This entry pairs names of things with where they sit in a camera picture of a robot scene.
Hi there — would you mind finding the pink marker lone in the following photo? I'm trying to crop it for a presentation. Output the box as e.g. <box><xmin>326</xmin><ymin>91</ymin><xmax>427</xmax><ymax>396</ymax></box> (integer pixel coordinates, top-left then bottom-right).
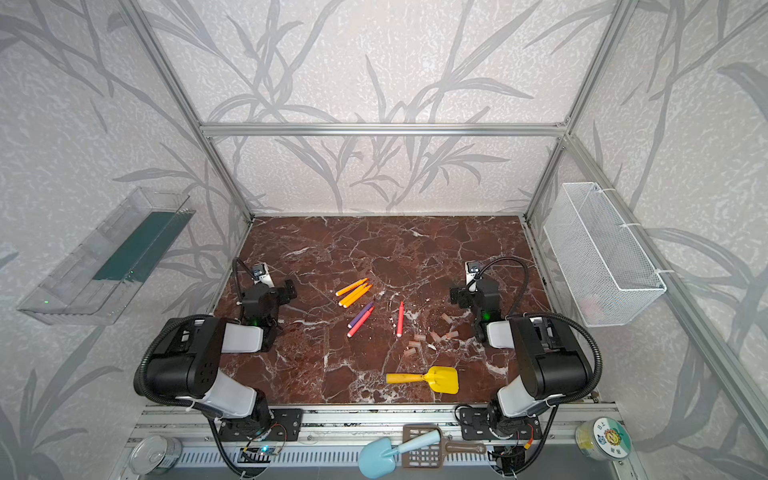
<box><xmin>396</xmin><ymin>301</ymin><xmax>405</xmax><ymax>338</ymax></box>

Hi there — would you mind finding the pink marker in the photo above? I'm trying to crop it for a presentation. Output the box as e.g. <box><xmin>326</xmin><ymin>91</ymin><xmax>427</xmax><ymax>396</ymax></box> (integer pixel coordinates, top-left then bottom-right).
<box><xmin>347</xmin><ymin>307</ymin><xmax>374</xmax><ymax>338</ymax></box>

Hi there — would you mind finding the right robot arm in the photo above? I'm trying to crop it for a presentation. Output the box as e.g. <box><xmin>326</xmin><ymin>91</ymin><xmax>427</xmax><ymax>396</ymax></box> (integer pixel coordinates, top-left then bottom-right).
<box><xmin>449</xmin><ymin>279</ymin><xmax>603</xmax><ymax>439</ymax></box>

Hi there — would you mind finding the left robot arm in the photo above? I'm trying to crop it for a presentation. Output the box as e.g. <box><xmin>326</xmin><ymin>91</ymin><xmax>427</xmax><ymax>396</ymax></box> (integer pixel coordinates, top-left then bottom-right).
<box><xmin>133</xmin><ymin>280</ymin><xmax>297</xmax><ymax>438</ymax></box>

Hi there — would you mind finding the yellow toy shovel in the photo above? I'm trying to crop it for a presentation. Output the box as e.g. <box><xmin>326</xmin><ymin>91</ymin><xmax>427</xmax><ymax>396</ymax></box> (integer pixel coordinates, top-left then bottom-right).
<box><xmin>386</xmin><ymin>366</ymin><xmax>459</xmax><ymax>395</ymax></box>

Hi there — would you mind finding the orange marker far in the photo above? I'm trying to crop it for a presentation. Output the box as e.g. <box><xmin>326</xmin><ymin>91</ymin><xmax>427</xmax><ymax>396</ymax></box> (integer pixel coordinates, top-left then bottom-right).
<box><xmin>335</xmin><ymin>278</ymin><xmax>368</xmax><ymax>297</ymax></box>

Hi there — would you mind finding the orange marker near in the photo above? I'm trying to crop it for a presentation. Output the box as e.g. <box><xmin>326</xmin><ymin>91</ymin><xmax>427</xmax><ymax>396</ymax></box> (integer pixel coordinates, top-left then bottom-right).
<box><xmin>341</xmin><ymin>283</ymin><xmax>374</xmax><ymax>309</ymax></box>

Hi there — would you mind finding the small circuit board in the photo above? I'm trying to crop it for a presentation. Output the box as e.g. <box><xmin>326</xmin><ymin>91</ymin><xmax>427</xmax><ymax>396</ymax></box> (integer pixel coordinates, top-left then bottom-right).
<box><xmin>237</xmin><ymin>445</ymin><xmax>280</xmax><ymax>465</ymax></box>

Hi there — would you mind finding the brown toy rake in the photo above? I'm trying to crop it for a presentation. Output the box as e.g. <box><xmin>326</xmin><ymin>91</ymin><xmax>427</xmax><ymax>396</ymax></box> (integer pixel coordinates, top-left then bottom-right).
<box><xmin>401</xmin><ymin>424</ymin><xmax>487</xmax><ymax>469</ymax></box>

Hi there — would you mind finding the tape roll green label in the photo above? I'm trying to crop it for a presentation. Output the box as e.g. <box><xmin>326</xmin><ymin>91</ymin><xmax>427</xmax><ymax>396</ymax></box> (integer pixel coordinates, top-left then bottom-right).
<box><xmin>575</xmin><ymin>417</ymin><xmax>632</xmax><ymax>461</ymax></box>

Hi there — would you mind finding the metal tin can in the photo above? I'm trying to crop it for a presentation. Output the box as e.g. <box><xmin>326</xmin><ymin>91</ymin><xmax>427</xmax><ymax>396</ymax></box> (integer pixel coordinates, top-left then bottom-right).
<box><xmin>128</xmin><ymin>435</ymin><xmax>183</xmax><ymax>475</ymax></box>

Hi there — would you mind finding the light blue toy shovel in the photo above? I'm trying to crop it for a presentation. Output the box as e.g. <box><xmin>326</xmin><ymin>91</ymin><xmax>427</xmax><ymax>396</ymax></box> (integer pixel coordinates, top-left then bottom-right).
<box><xmin>358</xmin><ymin>430</ymin><xmax>441</xmax><ymax>479</ymax></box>

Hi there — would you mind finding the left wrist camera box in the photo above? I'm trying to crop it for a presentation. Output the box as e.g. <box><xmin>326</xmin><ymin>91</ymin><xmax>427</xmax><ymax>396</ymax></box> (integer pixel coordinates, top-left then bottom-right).
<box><xmin>250</xmin><ymin>263</ymin><xmax>274</xmax><ymax>288</ymax></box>

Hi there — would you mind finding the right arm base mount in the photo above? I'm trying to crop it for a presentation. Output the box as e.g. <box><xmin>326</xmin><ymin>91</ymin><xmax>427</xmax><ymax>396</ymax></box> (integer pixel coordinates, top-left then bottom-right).
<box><xmin>454</xmin><ymin>404</ymin><xmax>543</xmax><ymax>443</ymax></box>

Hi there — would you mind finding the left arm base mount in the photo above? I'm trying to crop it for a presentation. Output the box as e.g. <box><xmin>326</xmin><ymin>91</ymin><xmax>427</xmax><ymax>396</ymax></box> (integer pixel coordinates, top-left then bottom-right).
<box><xmin>218</xmin><ymin>408</ymin><xmax>304</xmax><ymax>442</ymax></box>

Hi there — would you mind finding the white wire basket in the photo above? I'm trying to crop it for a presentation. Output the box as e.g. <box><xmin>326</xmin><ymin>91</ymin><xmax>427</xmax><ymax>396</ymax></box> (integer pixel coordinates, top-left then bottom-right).
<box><xmin>544</xmin><ymin>182</ymin><xmax>667</xmax><ymax>327</ymax></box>

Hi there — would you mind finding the aluminium front rail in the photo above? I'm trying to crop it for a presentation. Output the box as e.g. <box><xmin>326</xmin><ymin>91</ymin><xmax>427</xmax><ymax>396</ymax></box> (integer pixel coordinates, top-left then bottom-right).
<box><xmin>111</xmin><ymin>403</ymin><xmax>623</xmax><ymax>479</ymax></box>

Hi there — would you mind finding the clear plastic wall shelf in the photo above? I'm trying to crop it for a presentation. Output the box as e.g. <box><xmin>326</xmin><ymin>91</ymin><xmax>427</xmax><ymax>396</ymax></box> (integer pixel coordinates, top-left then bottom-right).
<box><xmin>17</xmin><ymin>187</ymin><xmax>196</xmax><ymax>326</ymax></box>

